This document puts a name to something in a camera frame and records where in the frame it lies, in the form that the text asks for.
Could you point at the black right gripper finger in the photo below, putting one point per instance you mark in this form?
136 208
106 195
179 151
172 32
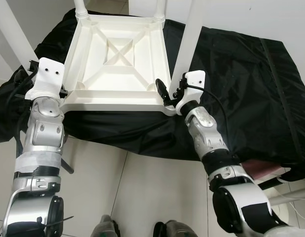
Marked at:
163 91

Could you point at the white plastic children tabletop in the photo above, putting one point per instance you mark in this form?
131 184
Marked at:
142 69

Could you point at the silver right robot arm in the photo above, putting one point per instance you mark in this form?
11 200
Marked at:
207 128

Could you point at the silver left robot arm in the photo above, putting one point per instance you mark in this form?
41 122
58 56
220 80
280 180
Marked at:
44 128

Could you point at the black cloth table cover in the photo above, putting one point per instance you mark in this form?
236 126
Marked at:
241 98

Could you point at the pink cushion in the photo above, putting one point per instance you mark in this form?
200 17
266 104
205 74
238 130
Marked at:
263 170

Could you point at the grey right robot foot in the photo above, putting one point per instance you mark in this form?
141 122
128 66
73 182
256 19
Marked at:
174 229

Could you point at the grey robot foot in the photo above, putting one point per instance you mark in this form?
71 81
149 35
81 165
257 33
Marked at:
105 227
174 229

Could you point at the grey left robot foot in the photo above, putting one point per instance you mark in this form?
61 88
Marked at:
105 227

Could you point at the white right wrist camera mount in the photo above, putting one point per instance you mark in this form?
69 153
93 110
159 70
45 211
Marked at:
194 81

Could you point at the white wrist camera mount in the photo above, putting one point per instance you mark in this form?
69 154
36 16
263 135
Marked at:
194 81
49 74

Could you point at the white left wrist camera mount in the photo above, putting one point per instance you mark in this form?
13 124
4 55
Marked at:
49 74

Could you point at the black metal frame bar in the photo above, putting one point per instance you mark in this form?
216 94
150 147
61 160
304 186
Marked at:
67 166
276 183

